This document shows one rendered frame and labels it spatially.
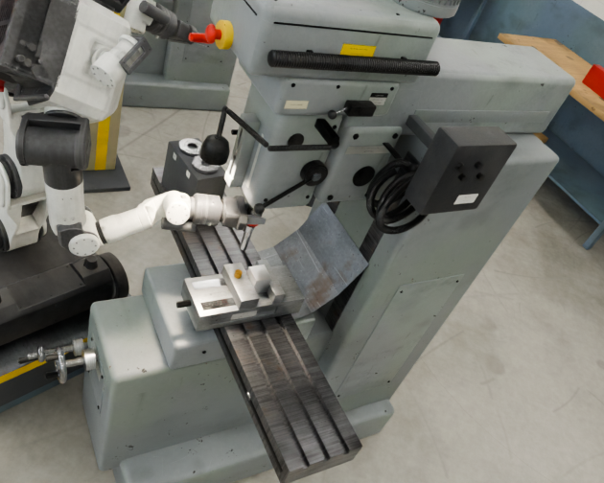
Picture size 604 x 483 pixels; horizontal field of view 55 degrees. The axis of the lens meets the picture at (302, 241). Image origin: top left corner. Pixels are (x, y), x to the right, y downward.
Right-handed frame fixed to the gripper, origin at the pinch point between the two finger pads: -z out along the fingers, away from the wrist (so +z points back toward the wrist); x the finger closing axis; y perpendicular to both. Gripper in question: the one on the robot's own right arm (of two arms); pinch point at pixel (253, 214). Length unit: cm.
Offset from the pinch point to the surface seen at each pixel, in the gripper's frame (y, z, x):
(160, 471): 101, 14, -29
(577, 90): 31, -299, 219
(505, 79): -54, -59, 4
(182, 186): 17.8, 16.1, 32.2
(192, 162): 8.9, 14.2, 34.4
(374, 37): -63, -10, -11
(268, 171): -24.2, 3.9, -11.2
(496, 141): -52, -42, -26
